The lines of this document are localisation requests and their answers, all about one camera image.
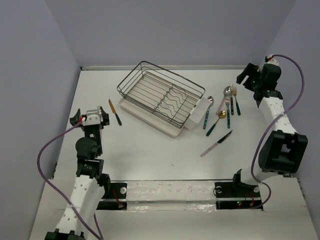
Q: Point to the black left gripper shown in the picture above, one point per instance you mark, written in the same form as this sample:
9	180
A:
105	119

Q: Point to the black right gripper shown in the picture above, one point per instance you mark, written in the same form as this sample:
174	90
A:
251	70

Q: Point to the gold fork green handle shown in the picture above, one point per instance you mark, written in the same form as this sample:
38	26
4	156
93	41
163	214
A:
234	93

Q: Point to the silver spoon pink handle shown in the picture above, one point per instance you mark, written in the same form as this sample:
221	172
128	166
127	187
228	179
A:
227	92

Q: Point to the gold knife green handle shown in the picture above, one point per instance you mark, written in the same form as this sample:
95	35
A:
114	112

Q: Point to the silver fork teal handle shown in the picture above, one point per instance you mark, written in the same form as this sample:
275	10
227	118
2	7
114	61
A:
227	103

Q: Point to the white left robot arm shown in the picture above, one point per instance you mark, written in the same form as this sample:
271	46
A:
90	182

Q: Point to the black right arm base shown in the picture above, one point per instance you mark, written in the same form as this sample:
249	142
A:
230	198

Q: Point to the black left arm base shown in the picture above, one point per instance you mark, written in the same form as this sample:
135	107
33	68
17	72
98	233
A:
115	199

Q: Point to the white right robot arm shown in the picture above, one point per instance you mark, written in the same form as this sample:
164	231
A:
281	149

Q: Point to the white cutlery holder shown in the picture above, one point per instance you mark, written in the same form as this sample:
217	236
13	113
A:
197	113

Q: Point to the cream drip tray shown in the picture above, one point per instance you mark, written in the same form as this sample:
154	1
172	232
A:
149	119

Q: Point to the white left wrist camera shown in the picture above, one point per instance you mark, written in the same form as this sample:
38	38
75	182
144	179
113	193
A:
92	117

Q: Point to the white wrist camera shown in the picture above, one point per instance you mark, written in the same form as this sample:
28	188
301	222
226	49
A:
271	60
92	117

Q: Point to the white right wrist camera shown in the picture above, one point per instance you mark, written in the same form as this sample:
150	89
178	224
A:
271	60

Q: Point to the silver spoon teal handle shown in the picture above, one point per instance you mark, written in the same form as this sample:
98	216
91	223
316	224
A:
211	99

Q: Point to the gold spoon green handle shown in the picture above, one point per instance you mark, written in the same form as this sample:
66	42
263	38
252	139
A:
221	115

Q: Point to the silver knife pink handle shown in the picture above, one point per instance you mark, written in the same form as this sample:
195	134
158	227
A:
216	144

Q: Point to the grey wire dish rack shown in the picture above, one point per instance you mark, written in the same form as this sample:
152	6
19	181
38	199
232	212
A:
166	95

